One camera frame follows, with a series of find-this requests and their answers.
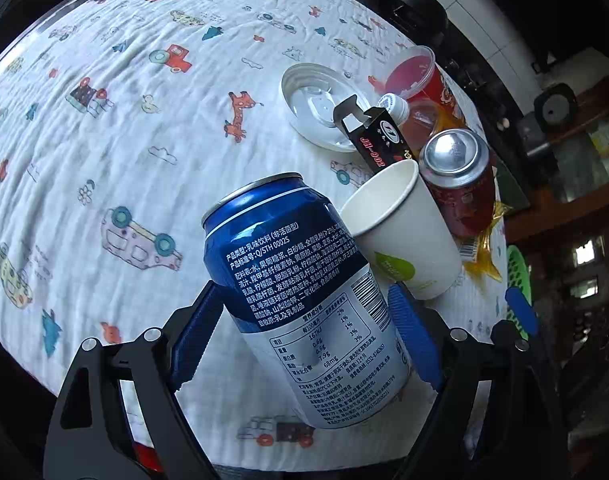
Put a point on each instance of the red cartoon plastic cup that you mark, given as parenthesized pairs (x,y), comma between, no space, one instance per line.
(413,75)

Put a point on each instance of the red cola can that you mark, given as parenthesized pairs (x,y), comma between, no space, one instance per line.
(456,166)

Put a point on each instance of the blue white drink can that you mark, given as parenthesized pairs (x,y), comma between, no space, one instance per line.
(305,299)

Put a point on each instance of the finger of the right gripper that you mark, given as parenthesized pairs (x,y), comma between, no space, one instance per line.
(521,313)

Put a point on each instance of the green plastic basket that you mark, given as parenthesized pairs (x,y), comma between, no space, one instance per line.
(518,276)

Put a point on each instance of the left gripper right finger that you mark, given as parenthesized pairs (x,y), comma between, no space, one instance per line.
(495,415)

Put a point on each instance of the white printed tablecloth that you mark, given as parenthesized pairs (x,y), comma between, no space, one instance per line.
(121,123)

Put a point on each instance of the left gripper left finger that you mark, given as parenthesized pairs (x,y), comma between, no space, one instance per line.
(90,436)

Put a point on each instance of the white paper cup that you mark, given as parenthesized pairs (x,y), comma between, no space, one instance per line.
(400,230)

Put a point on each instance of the yellow transparent snack bag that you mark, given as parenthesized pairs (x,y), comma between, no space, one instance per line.
(476,252)

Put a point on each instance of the black rice cooker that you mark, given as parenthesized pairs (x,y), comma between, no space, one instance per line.
(554,111)

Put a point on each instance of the black glue box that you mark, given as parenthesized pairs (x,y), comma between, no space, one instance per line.
(372,132)

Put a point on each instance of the yellow red labelled bottle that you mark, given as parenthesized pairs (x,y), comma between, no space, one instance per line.
(418,120)

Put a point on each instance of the white plastic lid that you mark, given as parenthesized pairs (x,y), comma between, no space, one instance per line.
(310,92)

